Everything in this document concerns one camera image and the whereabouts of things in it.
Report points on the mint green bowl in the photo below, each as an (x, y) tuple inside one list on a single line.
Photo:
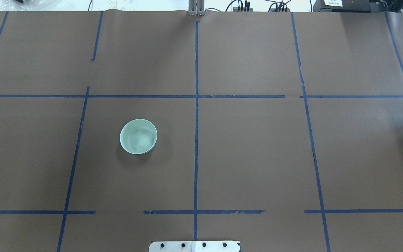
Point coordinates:
[(138, 136)]

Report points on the black desktop box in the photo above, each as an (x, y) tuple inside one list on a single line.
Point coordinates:
[(351, 6)]

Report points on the aluminium frame post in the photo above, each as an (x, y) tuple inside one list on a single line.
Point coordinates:
[(196, 8)]

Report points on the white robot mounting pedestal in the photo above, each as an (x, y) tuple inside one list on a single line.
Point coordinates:
[(195, 246)]

